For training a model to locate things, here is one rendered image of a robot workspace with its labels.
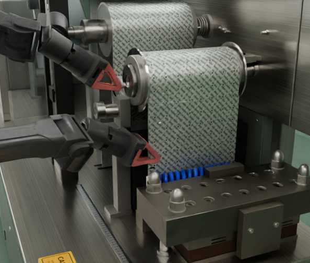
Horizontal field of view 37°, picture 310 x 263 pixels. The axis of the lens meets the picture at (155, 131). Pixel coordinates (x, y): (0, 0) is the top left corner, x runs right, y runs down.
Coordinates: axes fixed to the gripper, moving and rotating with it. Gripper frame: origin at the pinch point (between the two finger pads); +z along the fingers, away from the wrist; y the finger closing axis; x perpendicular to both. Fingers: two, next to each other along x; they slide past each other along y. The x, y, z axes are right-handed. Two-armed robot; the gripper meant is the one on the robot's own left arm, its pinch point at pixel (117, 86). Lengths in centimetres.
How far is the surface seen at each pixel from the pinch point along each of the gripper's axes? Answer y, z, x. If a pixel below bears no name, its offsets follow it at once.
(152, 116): 8.6, 7.1, -1.4
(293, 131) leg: -2, 59, 17
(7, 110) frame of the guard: -94, 10, -33
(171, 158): 9.1, 17.7, -7.4
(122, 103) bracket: 0.8, 3.3, -2.6
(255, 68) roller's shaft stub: 5.4, 27.2, 22.6
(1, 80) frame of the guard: -95, 1, -23
